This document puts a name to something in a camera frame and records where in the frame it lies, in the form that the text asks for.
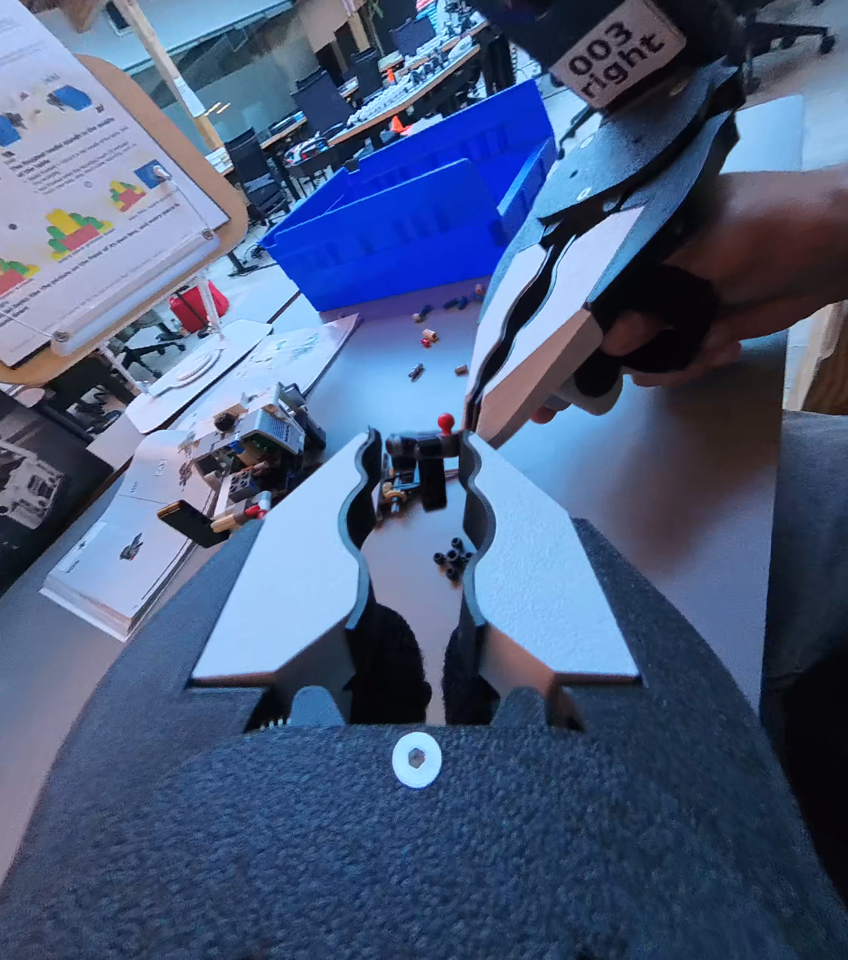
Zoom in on black office chair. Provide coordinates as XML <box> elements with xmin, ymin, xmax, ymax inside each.
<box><xmin>291</xmin><ymin>67</ymin><xmax>356</xmax><ymax>141</ymax></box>

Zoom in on small black lego subassembly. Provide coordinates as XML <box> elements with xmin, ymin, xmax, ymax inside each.
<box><xmin>382</xmin><ymin>412</ymin><xmax>466</xmax><ymax>515</ymax></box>

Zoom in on white lego truck model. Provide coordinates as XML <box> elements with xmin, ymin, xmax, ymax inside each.
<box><xmin>157</xmin><ymin>382</ymin><xmax>328</xmax><ymax>549</ymax></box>

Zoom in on person's right hand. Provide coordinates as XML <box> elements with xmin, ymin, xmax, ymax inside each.
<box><xmin>602</xmin><ymin>161</ymin><xmax>797</xmax><ymax>389</ymax></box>

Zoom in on lego truck set box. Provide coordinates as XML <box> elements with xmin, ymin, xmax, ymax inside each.
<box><xmin>0</xmin><ymin>352</ymin><xmax>115</xmax><ymax>661</ymax></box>

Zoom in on open lego instruction booklet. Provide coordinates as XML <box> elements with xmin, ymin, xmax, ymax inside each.
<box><xmin>40</xmin><ymin>313</ymin><xmax>361</xmax><ymax>644</ymax></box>

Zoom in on blue plastic bin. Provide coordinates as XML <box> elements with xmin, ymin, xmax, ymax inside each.
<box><xmin>259</xmin><ymin>159</ymin><xmax>509</xmax><ymax>313</ymax></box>
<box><xmin>355</xmin><ymin>78</ymin><xmax>560</xmax><ymax>226</ymax></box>

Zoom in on cluster of black lego pins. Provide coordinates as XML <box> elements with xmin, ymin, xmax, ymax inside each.
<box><xmin>433</xmin><ymin>534</ymin><xmax>475</xmax><ymax>583</ymax></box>

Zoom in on long wooden work table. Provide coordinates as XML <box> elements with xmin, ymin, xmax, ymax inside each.
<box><xmin>259</xmin><ymin>22</ymin><xmax>490</xmax><ymax>162</ymax></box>

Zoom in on scattered loose lego pieces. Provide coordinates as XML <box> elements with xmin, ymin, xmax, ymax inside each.
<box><xmin>409</xmin><ymin>283</ymin><xmax>487</xmax><ymax>381</ymax></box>

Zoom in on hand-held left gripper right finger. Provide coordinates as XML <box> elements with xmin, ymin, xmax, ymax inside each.
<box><xmin>460</xmin><ymin>432</ymin><xmax>643</xmax><ymax>726</ymax></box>

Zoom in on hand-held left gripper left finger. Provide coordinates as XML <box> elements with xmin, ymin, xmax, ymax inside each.
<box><xmin>190</xmin><ymin>429</ymin><xmax>384</xmax><ymax>725</ymax></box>

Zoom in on red bag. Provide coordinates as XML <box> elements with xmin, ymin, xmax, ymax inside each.
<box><xmin>169</xmin><ymin>279</ymin><xmax>231</xmax><ymax>336</ymax></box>

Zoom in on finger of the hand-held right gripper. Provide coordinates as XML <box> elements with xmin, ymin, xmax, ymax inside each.
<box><xmin>473</xmin><ymin>207</ymin><xmax>647</xmax><ymax>449</ymax></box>
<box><xmin>463</xmin><ymin>243</ymin><xmax>551</xmax><ymax>432</ymax></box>

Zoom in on printed instruction sheet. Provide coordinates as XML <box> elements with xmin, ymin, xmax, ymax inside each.
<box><xmin>0</xmin><ymin>0</ymin><xmax>232</xmax><ymax>369</ymax></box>

